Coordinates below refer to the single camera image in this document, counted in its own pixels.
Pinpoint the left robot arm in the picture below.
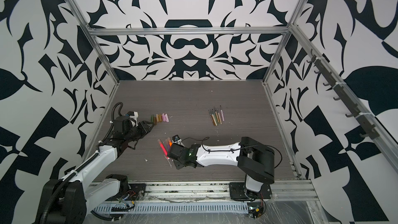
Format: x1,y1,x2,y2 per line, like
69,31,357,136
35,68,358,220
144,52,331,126
35,102,155,224

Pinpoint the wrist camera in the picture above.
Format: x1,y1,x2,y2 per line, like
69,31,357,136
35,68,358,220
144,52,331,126
127,111,138,127
172,135,184,146

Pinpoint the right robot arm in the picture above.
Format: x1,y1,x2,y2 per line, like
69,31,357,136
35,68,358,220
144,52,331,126
165,135,283,201

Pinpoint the cream pen brown cap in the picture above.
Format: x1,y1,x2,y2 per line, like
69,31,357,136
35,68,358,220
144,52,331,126
210,110,218,124

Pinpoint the purple marker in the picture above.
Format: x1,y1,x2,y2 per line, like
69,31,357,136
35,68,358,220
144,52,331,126
164,141,170,151

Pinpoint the orange marker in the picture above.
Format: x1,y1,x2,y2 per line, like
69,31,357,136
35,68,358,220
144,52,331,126
167,138,173,147

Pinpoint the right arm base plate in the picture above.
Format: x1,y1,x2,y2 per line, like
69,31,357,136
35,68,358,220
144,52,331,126
229,182,272,201

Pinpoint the white cable duct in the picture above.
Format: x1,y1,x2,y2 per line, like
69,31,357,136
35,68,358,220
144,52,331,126
94,202,249,214

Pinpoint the green pen tan cap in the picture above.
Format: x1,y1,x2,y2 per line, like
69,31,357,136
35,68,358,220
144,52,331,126
212,109,219,125

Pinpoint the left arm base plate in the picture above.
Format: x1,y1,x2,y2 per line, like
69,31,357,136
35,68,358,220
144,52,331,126
123,183,146,201

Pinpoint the red marker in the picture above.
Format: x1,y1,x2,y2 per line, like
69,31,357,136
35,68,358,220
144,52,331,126
158,139,167,157

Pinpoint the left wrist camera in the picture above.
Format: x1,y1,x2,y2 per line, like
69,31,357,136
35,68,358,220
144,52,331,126
127,111,138,127

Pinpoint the brown pen green cap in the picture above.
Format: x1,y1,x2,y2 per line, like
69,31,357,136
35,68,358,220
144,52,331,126
208,110,217,126

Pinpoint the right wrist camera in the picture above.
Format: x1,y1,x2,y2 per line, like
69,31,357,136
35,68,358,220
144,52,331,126
172,135,184,146

